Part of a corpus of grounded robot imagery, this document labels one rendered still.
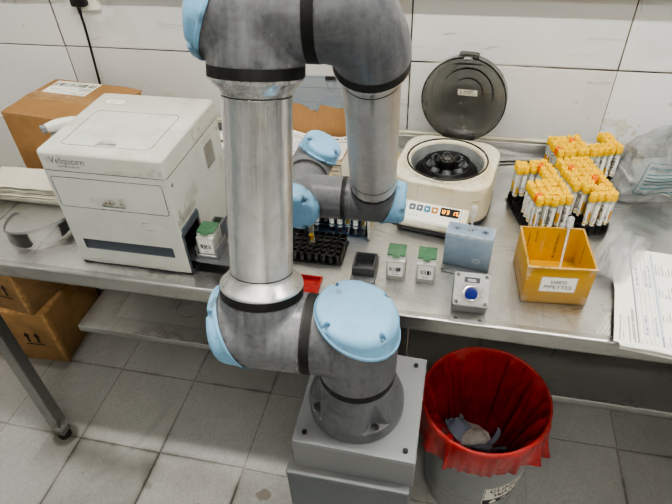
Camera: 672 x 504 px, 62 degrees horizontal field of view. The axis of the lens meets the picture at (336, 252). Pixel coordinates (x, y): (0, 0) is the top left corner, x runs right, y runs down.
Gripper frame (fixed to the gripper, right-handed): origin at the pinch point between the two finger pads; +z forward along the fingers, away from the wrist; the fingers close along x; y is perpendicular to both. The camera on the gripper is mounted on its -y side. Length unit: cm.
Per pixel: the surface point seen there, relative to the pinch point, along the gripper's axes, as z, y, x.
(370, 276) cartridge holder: -11.2, 25.7, 0.4
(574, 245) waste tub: -36, 61, 13
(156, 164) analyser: -14.4, -23.6, -4.4
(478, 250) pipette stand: -27, 42, 7
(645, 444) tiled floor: 22, 146, 29
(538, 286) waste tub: -31, 54, 0
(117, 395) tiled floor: 115, -14, 14
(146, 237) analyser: 5.8, -20.6, -4.5
